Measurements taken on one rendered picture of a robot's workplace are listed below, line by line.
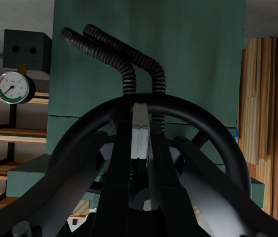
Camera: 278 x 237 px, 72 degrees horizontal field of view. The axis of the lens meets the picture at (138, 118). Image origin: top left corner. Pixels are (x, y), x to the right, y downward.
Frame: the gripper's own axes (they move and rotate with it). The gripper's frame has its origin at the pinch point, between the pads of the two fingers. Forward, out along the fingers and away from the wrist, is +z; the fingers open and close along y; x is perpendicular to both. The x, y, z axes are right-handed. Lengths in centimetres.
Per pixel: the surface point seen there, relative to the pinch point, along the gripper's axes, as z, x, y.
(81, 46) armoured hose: 17.4, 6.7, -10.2
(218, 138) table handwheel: 5.3, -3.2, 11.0
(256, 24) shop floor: 131, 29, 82
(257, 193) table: 18.2, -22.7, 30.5
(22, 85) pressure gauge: 18.9, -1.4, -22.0
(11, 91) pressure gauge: 18.5, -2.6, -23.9
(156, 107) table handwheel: 6.4, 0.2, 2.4
